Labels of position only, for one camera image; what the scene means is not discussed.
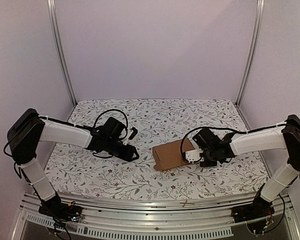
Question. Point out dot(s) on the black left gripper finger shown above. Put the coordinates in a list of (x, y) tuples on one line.
[(127, 158), (133, 153)]

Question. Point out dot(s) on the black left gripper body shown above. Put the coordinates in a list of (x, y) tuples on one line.
[(111, 148)]

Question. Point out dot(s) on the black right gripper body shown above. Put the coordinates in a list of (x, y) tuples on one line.
[(205, 154)]

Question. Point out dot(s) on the brown cardboard box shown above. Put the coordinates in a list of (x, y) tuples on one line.
[(168, 156)]

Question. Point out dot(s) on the floral patterned table mat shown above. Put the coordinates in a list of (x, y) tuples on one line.
[(74, 170)]

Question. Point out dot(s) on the left robot arm white sleeve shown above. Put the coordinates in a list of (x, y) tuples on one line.
[(31, 128)]

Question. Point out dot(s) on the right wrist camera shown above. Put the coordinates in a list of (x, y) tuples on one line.
[(193, 156)]

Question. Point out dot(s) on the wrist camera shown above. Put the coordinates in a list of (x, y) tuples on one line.
[(193, 156), (131, 133)]

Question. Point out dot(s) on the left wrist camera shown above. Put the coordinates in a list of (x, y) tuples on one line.
[(131, 133)]

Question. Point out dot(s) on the aluminium front rail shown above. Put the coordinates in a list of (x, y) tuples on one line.
[(194, 219)]

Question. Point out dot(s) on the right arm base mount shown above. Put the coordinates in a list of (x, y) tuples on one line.
[(251, 211)]

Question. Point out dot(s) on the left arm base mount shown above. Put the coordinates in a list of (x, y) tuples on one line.
[(65, 212)]

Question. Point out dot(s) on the left aluminium frame post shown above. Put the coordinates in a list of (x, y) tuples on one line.
[(51, 6)]

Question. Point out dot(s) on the aluminium frame post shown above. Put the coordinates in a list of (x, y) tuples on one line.
[(252, 51), (51, 6)]

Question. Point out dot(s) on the right aluminium frame post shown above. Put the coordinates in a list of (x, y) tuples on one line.
[(252, 51)]

